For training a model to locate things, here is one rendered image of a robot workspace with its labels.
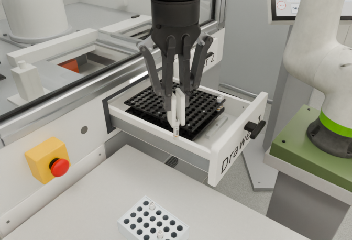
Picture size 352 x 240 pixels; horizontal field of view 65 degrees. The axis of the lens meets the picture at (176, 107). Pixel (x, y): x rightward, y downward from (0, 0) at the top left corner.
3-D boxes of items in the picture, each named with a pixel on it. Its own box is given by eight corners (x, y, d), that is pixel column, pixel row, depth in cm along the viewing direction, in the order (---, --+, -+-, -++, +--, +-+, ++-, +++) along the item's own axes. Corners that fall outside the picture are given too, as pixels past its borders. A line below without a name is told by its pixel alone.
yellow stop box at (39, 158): (74, 167, 64) (67, 143, 60) (45, 187, 59) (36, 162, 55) (60, 158, 66) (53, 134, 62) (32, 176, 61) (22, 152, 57)
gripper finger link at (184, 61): (173, 29, 46) (181, 28, 47) (178, 87, 53) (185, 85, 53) (182, 36, 43) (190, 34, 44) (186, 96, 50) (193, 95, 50)
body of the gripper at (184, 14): (155, 2, 37) (158, 65, 42) (211, -3, 40) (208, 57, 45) (141, -8, 43) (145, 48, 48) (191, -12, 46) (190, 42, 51)
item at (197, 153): (254, 121, 80) (257, 103, 76) (211, 175, 62) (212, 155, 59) (148, 83, 99) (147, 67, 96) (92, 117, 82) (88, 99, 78)
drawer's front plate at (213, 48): (216, 63, 118) (218, 37, 112) (177, 90, 98) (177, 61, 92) (212, 62, 119) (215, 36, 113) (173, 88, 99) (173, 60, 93)
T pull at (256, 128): (265, 124, 67) (266, 120, 67) (253, 141, 62) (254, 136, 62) (251, 120, 69) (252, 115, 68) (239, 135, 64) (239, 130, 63)
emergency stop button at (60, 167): (73, 170, 61) (69, 157, 58) (57, 182, 58) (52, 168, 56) (64, 165, 62) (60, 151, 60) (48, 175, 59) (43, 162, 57)
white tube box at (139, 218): (188, 237, 58) (189, 226, 56) (162, 269, 52) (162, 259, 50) (146, 205, 64) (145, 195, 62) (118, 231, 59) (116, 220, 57)
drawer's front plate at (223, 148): (261, 124, 81) (268, 91, 75) (213, 188, 61) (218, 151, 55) (256, 122, 82) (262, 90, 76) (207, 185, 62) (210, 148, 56)
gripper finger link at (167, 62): (177, 37, 43) (168, 37, 43) (173, 99, 49) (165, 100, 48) (169, 30, 46) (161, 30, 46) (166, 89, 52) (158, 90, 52)
